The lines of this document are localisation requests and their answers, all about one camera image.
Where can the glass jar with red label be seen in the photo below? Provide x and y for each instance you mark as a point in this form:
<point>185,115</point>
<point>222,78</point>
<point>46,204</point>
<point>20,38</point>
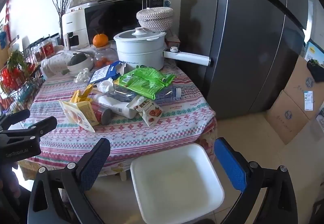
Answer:
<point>46,49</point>

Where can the white dotted cloth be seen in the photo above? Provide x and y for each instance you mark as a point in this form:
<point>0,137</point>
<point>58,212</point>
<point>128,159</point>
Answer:
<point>54,61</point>

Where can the white plastic bottle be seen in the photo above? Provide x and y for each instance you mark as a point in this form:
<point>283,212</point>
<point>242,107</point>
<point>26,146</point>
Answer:
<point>119,108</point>

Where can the crumpled white tissue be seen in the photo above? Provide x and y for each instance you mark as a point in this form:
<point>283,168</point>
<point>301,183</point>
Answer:
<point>106,86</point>
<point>82,75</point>

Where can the blue paper carton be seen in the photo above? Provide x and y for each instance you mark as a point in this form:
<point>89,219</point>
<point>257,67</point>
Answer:
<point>103,72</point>

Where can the grey refrigerator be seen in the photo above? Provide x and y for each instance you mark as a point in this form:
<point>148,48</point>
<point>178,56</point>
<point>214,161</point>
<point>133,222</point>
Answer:
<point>240,36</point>

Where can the red box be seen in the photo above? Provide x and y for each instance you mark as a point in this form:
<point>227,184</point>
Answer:
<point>173,42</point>

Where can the white electric cooking pot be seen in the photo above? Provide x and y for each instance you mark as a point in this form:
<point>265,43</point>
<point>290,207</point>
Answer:
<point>139,54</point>

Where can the white air fryer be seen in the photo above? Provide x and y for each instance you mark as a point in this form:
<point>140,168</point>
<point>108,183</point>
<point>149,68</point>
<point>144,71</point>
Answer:
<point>74,21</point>

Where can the dry branches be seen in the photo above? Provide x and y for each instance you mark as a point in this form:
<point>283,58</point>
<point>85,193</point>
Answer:
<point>62,3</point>

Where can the yellow stick packets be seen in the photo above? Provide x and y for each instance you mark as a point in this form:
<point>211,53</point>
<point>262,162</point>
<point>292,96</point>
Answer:
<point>79,96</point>

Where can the red can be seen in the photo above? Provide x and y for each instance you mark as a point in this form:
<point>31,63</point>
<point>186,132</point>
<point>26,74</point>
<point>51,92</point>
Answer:
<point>100,113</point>

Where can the white snack packet red print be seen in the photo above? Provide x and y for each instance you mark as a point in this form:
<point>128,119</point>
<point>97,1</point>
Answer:
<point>149,112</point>

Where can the white plastic bin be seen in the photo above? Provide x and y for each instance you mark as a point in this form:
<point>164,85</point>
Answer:
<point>177,183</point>

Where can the large cardboard box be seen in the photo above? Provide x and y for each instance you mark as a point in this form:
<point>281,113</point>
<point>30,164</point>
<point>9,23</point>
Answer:
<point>288,117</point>

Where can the blue printed box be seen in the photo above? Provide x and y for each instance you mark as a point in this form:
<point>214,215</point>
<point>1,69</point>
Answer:
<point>315,53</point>

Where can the glass jar of cherry tomatoes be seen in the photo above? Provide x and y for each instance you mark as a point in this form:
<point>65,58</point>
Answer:
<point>101,58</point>

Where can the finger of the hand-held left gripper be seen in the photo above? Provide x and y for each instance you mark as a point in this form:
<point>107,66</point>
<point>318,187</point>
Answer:
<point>44,124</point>
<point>17,116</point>

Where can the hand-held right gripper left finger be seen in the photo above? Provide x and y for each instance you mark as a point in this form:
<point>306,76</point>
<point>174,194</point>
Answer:
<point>93,164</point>

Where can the white bowl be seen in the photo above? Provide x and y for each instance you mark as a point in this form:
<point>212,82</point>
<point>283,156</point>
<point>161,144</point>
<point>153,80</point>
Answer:
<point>81,67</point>

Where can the striped patterned tablecloth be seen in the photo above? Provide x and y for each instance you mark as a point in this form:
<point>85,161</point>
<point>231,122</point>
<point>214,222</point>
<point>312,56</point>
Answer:
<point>157,137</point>

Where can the cream packet with orange print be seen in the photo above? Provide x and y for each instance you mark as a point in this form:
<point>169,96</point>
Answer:
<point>76,117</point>

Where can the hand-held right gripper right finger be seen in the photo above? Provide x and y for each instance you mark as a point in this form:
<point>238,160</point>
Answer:
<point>231,166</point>

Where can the cardboard box with white label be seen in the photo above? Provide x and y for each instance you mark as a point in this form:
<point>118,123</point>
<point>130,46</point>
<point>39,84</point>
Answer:
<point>301,82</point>

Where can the black bag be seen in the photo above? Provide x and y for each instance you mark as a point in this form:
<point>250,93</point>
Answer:
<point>316,70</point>

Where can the dark green avocado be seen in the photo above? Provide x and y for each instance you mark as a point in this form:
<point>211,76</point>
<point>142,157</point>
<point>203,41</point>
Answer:
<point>77,59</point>

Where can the green snack packet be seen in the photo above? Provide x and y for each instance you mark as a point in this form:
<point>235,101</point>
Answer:
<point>141,82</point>

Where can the black microwave oven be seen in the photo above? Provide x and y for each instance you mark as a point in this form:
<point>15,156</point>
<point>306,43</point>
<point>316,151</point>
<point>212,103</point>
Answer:
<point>111,18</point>

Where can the yellow packet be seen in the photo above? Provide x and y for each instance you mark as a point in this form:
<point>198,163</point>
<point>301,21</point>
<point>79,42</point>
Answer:
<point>87,111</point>

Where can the woven lidded basket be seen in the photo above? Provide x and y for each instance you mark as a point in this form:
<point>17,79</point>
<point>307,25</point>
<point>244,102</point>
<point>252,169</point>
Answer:
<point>155,18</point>

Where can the clear plastic bottle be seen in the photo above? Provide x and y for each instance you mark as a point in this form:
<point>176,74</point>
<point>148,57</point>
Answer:
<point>168,93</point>

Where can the orange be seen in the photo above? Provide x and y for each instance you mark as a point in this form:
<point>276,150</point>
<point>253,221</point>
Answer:
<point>100,40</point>

